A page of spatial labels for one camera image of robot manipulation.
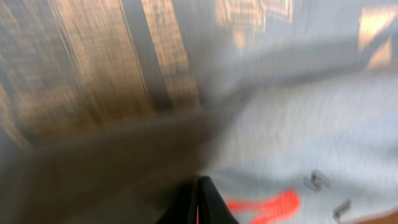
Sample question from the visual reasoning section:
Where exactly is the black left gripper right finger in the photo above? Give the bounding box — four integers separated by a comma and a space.
197, 177, 239, 224

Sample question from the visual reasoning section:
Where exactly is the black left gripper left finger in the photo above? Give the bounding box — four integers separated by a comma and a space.
155, 177, 198, 224

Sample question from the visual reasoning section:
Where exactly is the light blue printed t-shirt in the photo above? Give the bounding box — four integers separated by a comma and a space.
1, 0, 397, 223

